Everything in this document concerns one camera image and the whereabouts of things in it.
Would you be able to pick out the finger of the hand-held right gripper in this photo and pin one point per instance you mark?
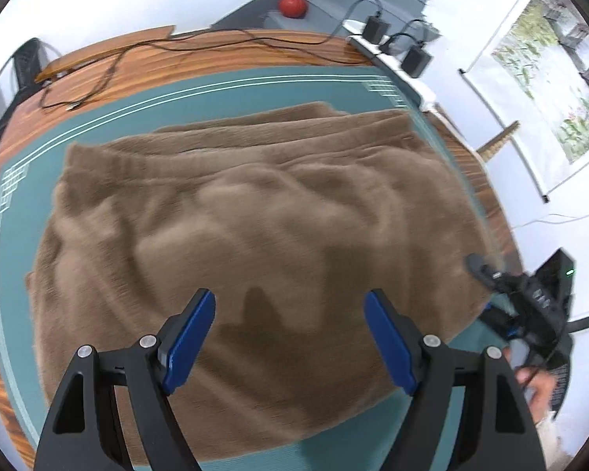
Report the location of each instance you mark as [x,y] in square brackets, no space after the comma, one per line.
[481,269]
[500,321]

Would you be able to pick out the hanging scroll painting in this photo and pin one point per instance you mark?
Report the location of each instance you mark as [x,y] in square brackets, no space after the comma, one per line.
[559,68]

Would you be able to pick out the green table mat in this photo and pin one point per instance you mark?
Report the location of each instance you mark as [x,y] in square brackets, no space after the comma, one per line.
[127,117]

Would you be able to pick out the brown fleece garment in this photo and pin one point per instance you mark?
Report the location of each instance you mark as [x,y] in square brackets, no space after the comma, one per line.
[250,216]

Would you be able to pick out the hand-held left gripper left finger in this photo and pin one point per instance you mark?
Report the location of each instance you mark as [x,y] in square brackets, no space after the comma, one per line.
[191,338]

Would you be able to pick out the person's right hand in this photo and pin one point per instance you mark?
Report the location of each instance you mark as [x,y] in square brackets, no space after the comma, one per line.
[540,387]

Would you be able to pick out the white power strip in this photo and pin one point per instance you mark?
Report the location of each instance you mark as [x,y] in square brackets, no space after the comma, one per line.
[387,59]

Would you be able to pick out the black power adapter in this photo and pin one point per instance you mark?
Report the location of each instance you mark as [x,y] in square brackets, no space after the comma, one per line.
[374,29]
[417,61]

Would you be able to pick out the red ball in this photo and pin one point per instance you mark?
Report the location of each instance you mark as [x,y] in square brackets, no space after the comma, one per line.
[293,6]

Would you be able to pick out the black metal chair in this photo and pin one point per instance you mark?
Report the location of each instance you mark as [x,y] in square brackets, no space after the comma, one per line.
[27,59]

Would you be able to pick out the grey stairs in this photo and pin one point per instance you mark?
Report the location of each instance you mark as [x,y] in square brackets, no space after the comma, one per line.
[334,5]

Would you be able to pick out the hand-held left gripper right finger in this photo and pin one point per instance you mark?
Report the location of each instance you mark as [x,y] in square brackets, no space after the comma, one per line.
[392,343]

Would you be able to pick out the black ribbed panel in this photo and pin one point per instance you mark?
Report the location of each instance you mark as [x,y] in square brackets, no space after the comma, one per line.
[562,385]

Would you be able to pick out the wooden rail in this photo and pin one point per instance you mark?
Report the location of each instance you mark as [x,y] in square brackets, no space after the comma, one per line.
[498,142]

